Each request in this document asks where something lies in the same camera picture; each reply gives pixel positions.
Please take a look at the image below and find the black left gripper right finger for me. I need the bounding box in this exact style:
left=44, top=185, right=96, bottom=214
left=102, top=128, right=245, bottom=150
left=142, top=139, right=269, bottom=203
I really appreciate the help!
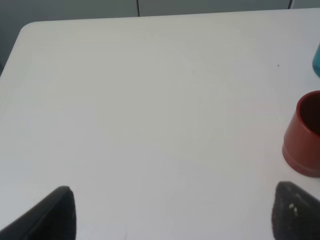
left=271, top=181, right=320, bottom=240

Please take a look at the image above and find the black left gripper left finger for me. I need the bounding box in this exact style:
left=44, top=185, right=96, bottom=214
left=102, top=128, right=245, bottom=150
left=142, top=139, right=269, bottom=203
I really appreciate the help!
left=0, top=186, right=77, bottom=240

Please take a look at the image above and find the teal transparent plastic cup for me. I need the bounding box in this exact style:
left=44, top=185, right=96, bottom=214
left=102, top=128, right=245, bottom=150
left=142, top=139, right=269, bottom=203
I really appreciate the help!
left=312, top=44, right=320, bottom=77

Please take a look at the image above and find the red plastic cup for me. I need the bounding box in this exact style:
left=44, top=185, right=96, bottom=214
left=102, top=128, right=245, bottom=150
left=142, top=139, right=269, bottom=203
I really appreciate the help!
left=282, top=90, right=320, bottom=178

